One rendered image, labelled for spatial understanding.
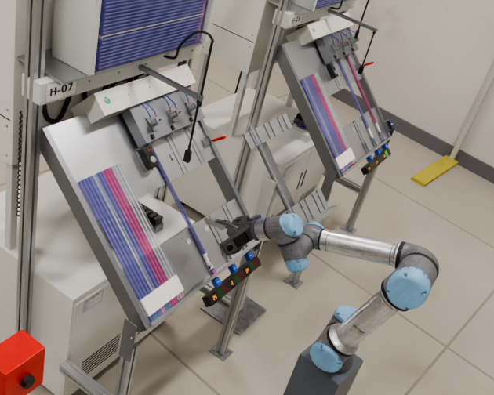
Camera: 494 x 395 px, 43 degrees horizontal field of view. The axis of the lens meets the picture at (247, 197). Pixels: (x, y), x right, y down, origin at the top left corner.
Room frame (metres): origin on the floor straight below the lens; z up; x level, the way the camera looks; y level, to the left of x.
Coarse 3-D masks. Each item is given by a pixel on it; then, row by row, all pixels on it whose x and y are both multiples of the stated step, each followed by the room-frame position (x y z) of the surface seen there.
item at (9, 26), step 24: (0, 0) 1.69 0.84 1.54; (24, 0) 1.69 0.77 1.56; (0, 24) 1.69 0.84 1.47; (24, 24) 1.70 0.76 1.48; (48, 24) 1.78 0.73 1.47; (0, 48) 1.69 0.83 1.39; (24, 48) 1.70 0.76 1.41; (48, 48) 1.78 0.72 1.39; (0, 72) 1.69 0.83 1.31; (0, 96) 1.69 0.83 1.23; (72, 96) 1.89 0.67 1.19; (0, 120) 1.69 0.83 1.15; (0, 144) 1.69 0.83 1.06
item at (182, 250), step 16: (224, 208) 1.99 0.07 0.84; (208, 224) 1.88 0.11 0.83; (176, 240) 1.72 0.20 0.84; (192, 240) 1.78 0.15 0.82; (208, 240) 1.83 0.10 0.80; (224, 240) 1.89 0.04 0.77; (176, 256) 1.68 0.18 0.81; (192, 256) 1.73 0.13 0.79; (224, 256) 1.84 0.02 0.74; (176, 272) 1.63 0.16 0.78; (192, 272) 1.68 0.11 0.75; (208, 272) 1.73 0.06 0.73; (192, 288) 1.64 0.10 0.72
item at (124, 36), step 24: (120, 0) 1.78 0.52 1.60; (144, 0) 1.88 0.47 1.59; (168, 0) 1.99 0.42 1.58; (192, 0) 2.11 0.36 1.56; (120, 24) 1.79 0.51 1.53; (144, 24) 1.90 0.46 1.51; (168, 24) 2.01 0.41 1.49; (192, 24) 2.14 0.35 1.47; (120, 48) 1.80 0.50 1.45; (144, 48) 1.91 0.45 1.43; (168, 48) 2.03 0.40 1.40
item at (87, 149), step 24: (72, 120) 1.73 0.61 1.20; (120, 120) 1.88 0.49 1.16; (72, 144) 1.67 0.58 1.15; (96, 144) 1.74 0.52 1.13; (120, 144) 1.81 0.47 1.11; (168, 144) 1.98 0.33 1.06; (192, 144) 2.07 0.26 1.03; (72, 168) 1.61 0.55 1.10; (96, 168) 1.67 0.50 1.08; (168, 168) 1.91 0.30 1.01; (192, 168) 2.00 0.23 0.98; (144, 192) 1.76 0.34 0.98
